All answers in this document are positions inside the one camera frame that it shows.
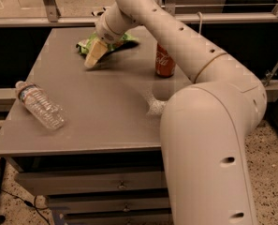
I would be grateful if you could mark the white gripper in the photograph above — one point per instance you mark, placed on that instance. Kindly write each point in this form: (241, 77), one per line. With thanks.
(105, 32)

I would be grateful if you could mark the green rice chip bag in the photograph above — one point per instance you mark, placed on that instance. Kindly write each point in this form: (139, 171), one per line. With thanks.
(126, 41)

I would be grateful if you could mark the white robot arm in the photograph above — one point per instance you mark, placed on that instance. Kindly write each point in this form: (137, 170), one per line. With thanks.
(204, 125)

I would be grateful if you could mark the clear plastic water bottle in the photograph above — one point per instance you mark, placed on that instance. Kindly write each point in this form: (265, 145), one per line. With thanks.
(37, 102)

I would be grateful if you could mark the orange cola can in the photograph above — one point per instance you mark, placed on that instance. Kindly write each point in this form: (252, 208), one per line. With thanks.
(164, 64)

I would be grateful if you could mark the grey drawer cabinet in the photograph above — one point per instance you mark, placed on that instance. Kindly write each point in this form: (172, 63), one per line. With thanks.
(104, 165)

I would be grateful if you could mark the metal window rail frame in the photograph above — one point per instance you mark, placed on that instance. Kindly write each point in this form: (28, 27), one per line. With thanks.
(61, 13)

